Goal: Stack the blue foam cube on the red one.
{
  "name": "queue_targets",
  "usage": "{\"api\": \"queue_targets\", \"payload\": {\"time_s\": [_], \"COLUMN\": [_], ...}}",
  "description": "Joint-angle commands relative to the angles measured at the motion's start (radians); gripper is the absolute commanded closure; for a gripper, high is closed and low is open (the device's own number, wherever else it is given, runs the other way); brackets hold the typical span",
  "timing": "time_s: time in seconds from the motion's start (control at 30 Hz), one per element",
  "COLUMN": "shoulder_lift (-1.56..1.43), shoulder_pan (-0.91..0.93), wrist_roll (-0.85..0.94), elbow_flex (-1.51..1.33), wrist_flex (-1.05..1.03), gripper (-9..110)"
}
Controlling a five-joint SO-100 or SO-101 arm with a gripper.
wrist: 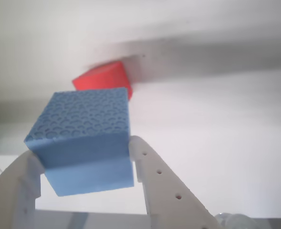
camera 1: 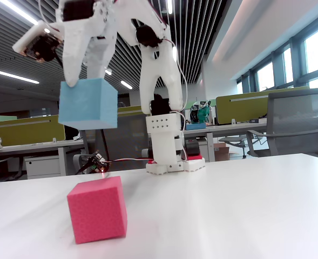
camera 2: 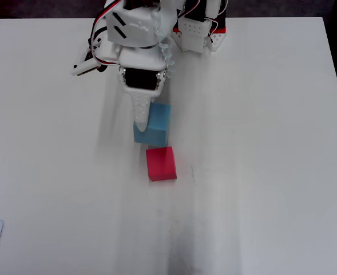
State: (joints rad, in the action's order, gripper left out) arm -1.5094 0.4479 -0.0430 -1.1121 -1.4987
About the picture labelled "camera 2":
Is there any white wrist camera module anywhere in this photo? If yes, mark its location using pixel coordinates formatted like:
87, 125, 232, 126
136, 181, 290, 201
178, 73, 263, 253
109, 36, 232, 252
70, 47, 108, 77

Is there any red base plate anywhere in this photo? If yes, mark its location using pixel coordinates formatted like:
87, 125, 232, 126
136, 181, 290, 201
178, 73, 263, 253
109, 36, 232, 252
172, 27, 228, 34

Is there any red foam cube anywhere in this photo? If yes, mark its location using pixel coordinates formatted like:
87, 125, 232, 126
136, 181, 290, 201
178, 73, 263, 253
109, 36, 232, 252
145, 146, 177, 182

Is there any blue foam cube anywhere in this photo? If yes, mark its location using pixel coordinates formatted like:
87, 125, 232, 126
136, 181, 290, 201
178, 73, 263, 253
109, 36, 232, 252
133, 103, 172, 146

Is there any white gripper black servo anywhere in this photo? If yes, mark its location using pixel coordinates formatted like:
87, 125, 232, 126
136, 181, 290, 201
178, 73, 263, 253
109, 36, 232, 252
117, 47, 168, 133

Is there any red white black servo cable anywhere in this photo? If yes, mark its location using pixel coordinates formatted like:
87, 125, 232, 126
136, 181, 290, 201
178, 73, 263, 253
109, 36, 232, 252
88, 2, 120, 66

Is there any clear spiral cable wrap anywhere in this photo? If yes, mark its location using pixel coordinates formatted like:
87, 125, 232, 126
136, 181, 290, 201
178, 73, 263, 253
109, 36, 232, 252
152, 8, 175, 78

